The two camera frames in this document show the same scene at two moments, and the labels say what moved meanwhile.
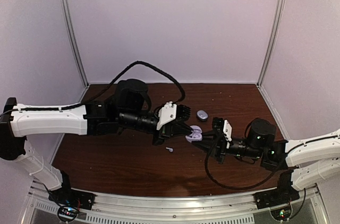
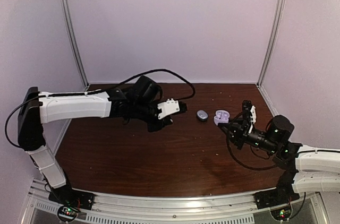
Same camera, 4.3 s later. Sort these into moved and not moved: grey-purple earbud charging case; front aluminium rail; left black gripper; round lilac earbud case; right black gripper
Moved: right black gripper; round lilac earbud case; left black gripper
Not moved: front aluminium rail; grey-purple earbud charging case
